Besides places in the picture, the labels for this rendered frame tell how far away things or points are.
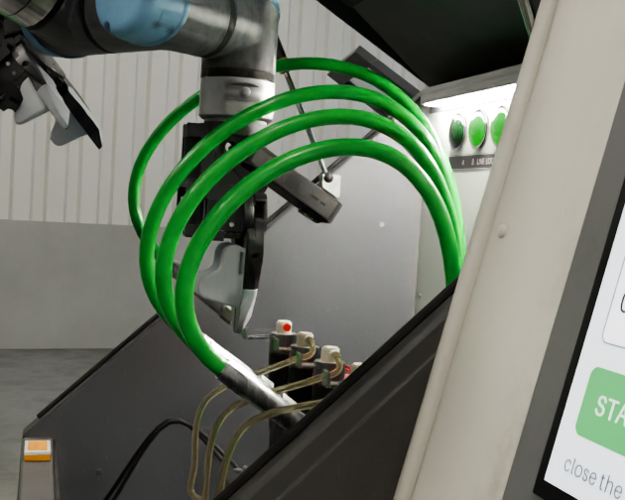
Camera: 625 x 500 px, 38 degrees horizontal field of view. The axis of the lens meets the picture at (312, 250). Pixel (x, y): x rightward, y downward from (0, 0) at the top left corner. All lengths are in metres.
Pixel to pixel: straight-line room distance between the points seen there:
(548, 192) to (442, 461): 0.18
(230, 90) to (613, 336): 0.54
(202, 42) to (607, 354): 0.54
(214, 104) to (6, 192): 6.54
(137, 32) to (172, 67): 6.84
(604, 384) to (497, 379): 0.11
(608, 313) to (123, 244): 7.10
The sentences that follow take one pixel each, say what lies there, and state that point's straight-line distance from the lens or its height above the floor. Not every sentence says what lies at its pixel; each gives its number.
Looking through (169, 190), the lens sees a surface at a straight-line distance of 0.83.
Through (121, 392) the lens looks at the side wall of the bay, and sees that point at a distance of 1.26.
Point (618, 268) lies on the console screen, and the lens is 0.47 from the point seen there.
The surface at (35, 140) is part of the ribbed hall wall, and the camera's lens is 7.43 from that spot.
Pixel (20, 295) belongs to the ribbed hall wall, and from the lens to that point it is 7.43.
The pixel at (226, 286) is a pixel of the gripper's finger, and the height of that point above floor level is 1.19.
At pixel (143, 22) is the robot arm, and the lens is 0.83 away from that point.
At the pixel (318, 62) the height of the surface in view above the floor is 1.43.
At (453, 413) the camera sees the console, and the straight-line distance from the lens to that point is 0.58.
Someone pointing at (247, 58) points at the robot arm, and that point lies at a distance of 0.91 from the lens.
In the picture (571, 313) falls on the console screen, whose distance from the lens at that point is 0.49.
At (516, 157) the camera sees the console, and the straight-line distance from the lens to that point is 0.60.
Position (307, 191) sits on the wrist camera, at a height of 1.29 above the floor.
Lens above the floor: 1.28
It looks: 3 degrees down
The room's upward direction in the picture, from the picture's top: 3 degrees clockwise
